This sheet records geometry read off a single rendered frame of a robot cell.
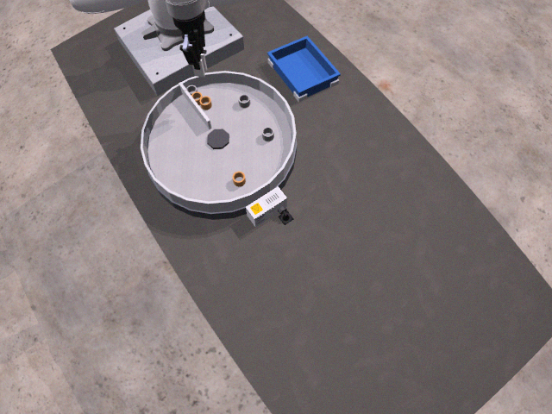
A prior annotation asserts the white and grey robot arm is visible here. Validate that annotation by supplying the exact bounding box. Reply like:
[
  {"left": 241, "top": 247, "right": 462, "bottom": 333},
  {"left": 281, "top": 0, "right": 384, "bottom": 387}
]
[{"left": 69, "top": 0, "right": 246, "bottom": 51}]

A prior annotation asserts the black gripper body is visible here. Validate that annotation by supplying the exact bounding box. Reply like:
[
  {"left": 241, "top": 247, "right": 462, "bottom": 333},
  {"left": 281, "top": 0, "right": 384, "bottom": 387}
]
[{"left": 173, "top": 11, "right": 205, "bottom": 41}]

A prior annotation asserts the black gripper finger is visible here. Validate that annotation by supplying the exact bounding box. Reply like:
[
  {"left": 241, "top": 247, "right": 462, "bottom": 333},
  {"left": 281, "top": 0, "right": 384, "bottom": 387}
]
[
  {"left": 198, "top": 24, "right": 207, "bottom": 71},
  {"left": 179, "top": 29, "right": 205, "bottom": 77}
]

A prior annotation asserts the grey metal bushing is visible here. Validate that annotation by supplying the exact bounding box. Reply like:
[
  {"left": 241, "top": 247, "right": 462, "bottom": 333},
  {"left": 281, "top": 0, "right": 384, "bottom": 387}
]
[
  {"left": 262, "top": 127, "right": 274, "bottom": 141},
  {"left": 238, "top": 94, "right": 250, "bottom": 108},
  {"left": 186, "top": 85, "right": 198, "bottom": 95}
]

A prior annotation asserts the blue plastic crate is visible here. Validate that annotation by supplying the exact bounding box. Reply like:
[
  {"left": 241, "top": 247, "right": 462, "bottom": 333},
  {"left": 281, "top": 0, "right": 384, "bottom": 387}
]
[{"left": 267, "top": 36, "right": 341, "bottom": 102}]

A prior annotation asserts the bronze bushing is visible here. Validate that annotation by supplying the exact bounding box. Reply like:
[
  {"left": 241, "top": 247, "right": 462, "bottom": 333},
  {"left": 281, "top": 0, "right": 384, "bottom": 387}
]
[
  {"left": 200, "top": 96, "right": 212, "bottom": 110},
  {"left": 233, "top": 172, "right": 246, "bottom": 187},
  {"left": 191, "top": 92, "right": 203, "bottom": 105}
]

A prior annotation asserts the grey round turning table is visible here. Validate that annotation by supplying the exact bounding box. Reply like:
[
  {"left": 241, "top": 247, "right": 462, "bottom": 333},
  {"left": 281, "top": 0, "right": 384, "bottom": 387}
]
[{"left": 141, "top": 71, "right": 297, "bottom": 227}]

